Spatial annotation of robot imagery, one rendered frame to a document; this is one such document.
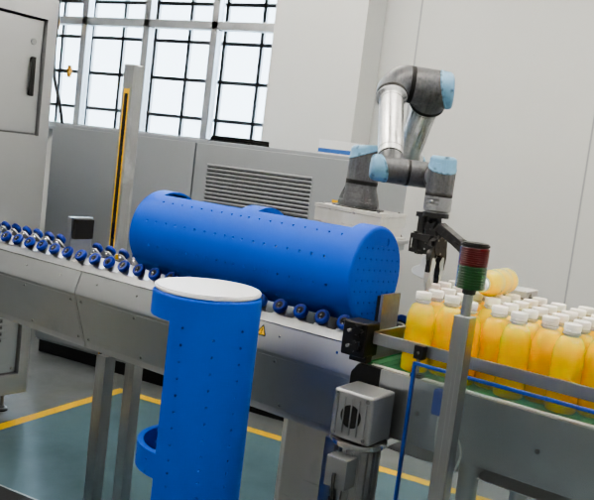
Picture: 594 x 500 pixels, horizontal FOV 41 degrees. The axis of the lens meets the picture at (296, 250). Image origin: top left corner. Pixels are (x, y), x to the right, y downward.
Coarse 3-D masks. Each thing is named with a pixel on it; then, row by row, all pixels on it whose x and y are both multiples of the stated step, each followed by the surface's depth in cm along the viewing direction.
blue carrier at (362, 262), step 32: (160, 192) 269; (160, 224) 257; (192, 224) 249; (224, 224) 243; (256, 224) 238; (288, 224) 233; (320, 224) 228; (160, 256) 258; (192, 256) 249; (224, 256) 240; (256, 256) 233; (288, 256) 227; (320, 256) 221; (352, 256) 216; (384, 256) 228; (256, 288) 238; (288, 288) 229; (320, 288) 221; (352, 288) 217; (384, 288) 231
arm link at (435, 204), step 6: (426, 198) 215; (432, 198) 214; (438, 198) 213; (444, 198) 213; (450, 198) 214; (426, 204) 215; (432, 204) 214; (438, 204) 213; (444, 204) 214; (450, 204) 215; (426, 210) 216; (432, 210) 214; (438, 210) 213; (444, 210) 214; (450, 210) 216
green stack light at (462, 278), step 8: (464, 272) 169; (472, 272) 168; (480, 272) 168; (456, 280) 171; (464, 280) 169; (472, 280) 168; (480, 280) 168; (464, 288) 169; (472, 288) 168; (480, 288) 169
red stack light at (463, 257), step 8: (464, 248) 169; (472, 248) 168; (464, 256) 169; (472, 256) 168; (480, 256) 168; (488, 256) 169; (464, 264) 169; (472, 264) 168; (480, 264) 168; (488, 264) 170
